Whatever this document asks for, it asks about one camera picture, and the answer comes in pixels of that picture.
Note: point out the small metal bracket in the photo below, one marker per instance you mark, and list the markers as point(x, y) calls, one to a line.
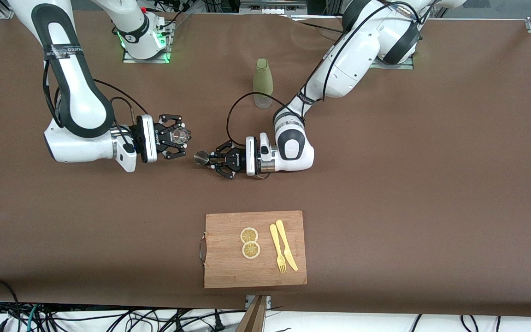
point(268, 300)

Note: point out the brown table cover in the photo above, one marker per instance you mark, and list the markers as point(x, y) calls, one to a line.
point(431, 184)

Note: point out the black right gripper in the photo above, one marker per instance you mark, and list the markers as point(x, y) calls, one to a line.
point(158, 138)

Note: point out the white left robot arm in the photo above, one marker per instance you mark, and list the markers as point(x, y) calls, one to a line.
point(348, 64)

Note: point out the steel jigger measuring cup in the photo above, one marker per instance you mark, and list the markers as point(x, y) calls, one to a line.
point(201, 158)

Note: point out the yellow plastic knife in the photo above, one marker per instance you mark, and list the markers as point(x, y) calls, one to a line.
point(286, 246)

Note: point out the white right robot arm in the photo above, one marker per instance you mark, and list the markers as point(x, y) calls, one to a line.
point(74, 92)

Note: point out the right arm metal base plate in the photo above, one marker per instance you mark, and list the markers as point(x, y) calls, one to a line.
point(129, 60)

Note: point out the yellow plastic fork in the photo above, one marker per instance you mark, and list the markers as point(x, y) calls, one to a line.
point(276, 246)

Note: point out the wooden post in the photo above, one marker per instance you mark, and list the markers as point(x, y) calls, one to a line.
point(254, 318)

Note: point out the lemon slice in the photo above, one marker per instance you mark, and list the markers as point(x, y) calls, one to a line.
point(250, 250)
point(249, 235)

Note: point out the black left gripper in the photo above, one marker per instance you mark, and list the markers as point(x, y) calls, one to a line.
point(238, 160)

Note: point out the clear glass shaker cup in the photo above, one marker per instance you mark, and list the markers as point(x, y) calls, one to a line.
point(181, 136)

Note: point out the wooden cutting board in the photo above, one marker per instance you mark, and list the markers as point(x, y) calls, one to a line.
point(228, 267)

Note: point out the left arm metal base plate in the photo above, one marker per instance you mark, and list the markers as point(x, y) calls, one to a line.
point(399, 66)

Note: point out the green bottle with clear base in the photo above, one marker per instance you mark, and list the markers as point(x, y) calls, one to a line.
point(262, 76)

